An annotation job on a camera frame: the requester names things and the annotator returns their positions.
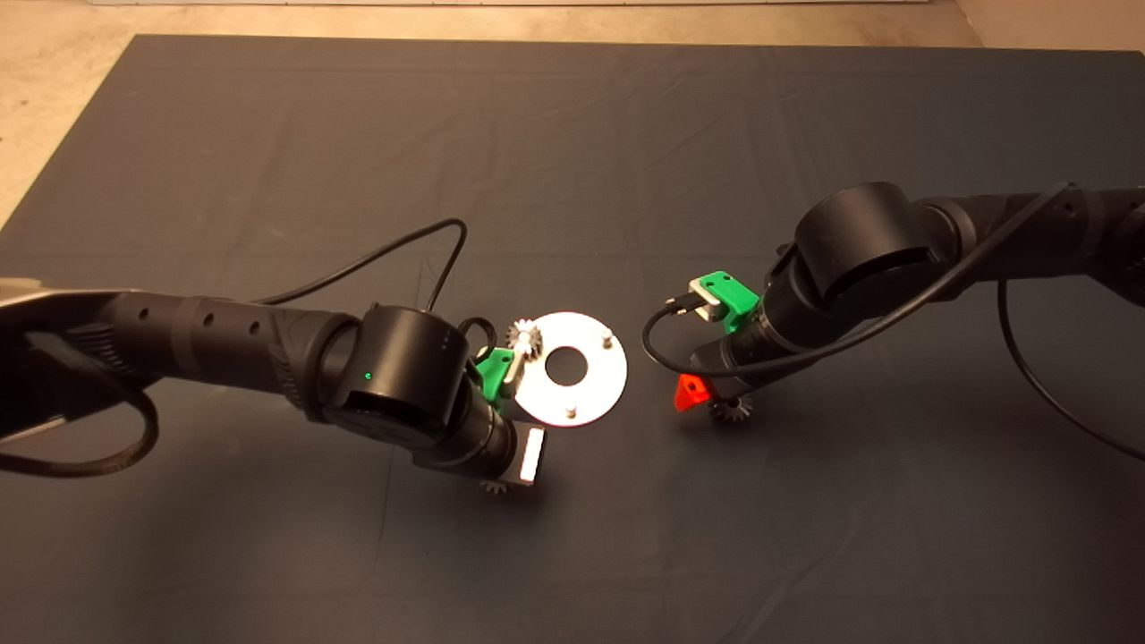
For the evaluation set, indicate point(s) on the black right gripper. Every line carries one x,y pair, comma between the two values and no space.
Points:
742,358

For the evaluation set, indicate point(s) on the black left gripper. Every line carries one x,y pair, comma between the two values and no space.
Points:
483,447

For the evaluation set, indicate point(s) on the dark bevel gear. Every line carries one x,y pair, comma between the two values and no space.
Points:
733,411

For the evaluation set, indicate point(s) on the steel planetary spur gear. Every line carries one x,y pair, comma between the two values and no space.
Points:
495,487
528,344

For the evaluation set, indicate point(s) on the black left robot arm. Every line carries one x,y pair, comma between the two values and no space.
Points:
224,344

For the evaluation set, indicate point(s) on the round metal carrier plate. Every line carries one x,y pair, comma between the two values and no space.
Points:
595,394

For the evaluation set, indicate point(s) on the dark grey table cloth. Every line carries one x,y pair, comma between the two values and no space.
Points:
626,134

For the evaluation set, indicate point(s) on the silver right camera box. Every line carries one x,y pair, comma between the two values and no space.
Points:
711,311

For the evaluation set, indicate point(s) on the silver camera box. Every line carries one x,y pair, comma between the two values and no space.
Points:
514,371
711,311

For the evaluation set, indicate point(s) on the silver left camera box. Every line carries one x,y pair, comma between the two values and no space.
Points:
514,371

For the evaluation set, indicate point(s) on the green left camera mount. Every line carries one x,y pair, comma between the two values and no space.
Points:
492,376

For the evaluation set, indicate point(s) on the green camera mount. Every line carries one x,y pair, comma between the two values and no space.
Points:
492,376
733,300

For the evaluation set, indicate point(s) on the green right camera mount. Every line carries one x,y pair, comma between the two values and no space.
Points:
733,300

